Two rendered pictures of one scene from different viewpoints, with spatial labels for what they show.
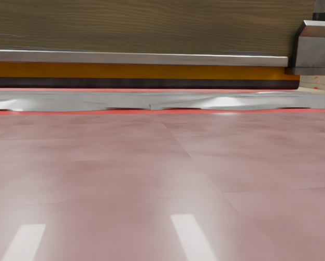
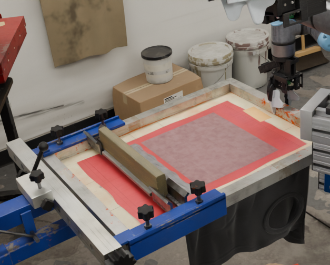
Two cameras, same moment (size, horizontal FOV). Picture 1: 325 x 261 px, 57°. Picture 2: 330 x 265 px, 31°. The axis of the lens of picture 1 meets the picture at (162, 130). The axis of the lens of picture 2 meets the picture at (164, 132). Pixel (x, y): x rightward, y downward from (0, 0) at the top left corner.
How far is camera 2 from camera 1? 191 cm
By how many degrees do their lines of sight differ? 99
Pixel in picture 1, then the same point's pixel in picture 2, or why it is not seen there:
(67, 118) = (181, 168)
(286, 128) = (170, 150)
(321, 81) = (80, 149)
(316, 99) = (139, 148)
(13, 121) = (187, 171)
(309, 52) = not seen: hidden behind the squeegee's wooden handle
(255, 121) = (167, 153)
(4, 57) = not seen: hidden behind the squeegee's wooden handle
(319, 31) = not seen: hidden behind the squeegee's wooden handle
